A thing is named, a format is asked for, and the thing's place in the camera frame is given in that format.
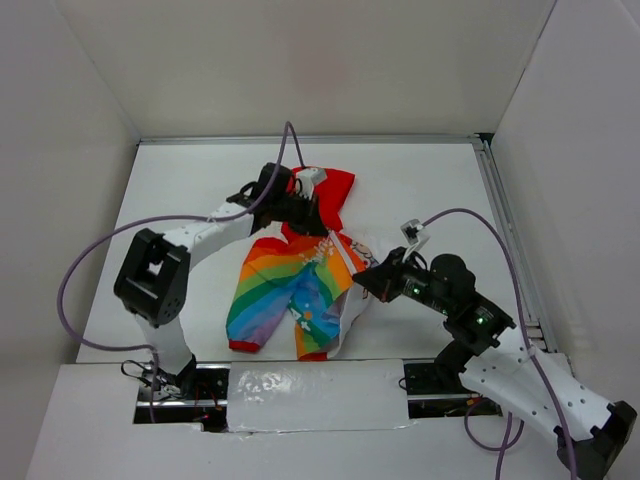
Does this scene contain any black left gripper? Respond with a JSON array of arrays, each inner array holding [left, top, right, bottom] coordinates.
[[270, 188, 326, 236]]

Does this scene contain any rainbow children's zip jacket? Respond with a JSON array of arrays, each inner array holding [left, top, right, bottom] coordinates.
[[226, 168, 378, 361]]

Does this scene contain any white front cover panel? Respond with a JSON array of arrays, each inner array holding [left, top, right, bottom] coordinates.
[[227, 360, 411, 433]]

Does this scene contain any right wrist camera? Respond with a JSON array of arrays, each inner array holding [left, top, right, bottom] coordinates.
[[400, 219, 430, 246]]

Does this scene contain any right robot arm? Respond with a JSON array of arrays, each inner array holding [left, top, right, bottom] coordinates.
[[353, 247, 637, 479]]

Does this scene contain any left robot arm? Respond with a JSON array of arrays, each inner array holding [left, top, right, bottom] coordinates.
[[114, 163, 328, 399]]

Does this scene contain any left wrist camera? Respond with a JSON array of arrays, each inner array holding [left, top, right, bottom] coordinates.
[[296, 167, 327, 189]]

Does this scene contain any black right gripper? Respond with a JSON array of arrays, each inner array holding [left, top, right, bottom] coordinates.
[[352, 245, 453, 315]]

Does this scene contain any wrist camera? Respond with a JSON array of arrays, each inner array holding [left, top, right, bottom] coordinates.
[[296, 167, 327, 189], [400, 219, 430, 246]]

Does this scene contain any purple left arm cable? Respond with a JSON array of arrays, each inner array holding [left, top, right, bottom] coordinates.
[[56, 121, 306, 424]]

